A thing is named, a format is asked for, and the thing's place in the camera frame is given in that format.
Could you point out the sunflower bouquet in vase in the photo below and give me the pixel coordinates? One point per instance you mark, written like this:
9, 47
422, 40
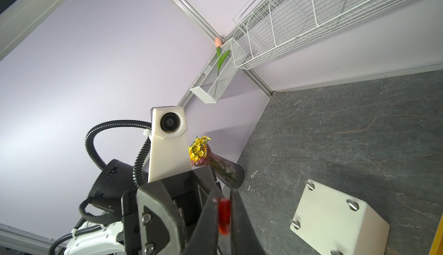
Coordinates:
228, 172

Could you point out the small white mesh basket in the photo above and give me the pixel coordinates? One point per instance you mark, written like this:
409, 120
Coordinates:
209, 86

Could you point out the red screw protection sleeve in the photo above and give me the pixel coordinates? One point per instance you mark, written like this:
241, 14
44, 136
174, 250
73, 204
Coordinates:
224, 212

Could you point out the artificial pink tulip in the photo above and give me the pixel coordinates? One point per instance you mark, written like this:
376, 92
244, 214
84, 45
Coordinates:
221, 56

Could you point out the long white wire basket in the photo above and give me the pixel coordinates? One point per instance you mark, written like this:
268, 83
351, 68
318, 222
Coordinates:
276, 27

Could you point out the yellow plastic tray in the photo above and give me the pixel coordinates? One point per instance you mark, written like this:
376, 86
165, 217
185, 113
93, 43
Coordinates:
437, 245

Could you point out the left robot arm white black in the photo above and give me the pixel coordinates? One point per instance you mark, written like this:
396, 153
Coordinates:
99, 232

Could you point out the white box with screws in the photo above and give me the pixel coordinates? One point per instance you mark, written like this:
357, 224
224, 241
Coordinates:
335, 223

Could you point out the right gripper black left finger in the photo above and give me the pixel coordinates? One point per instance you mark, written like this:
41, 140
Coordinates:
204, 240

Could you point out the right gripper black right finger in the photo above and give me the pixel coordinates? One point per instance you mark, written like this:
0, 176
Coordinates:
243, 238

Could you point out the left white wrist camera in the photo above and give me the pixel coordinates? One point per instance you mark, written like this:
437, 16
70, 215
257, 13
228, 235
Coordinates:
169, 153

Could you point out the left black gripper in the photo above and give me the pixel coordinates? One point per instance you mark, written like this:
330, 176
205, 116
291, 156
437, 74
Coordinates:
160, 217

